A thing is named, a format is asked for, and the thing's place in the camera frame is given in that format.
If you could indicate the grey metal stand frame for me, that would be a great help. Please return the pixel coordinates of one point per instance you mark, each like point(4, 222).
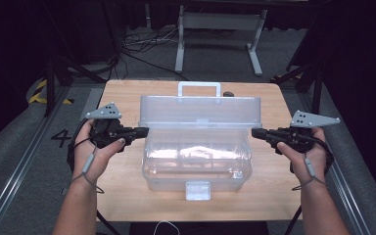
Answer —
point(220, 22)

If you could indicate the person's left hand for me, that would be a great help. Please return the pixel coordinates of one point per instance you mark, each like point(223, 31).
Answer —
point(103, 160)

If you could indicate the yellow black hazard tape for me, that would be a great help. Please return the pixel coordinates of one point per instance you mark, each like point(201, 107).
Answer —
point(35, 97)

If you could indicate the black tripod stand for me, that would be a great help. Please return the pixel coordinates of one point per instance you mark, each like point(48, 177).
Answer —
point(49, 81)
point(316, 91)

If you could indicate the person's right hand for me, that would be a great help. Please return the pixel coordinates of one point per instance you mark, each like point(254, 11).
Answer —
point(298, 163)

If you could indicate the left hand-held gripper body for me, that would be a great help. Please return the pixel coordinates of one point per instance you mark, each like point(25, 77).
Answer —
point(106, 133)

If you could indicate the small dark round object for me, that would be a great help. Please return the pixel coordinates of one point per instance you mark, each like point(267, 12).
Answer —
point(228, 94)

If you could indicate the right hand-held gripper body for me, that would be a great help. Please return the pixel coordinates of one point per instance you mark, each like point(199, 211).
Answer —
point(298, 138)

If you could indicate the clear plastic storage box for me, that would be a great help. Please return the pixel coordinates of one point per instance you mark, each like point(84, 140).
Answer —
point(199, 112)

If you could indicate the grey metal floor rail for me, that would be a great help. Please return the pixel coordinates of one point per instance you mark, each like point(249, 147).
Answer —
point(342, 182)
point(23, 166)

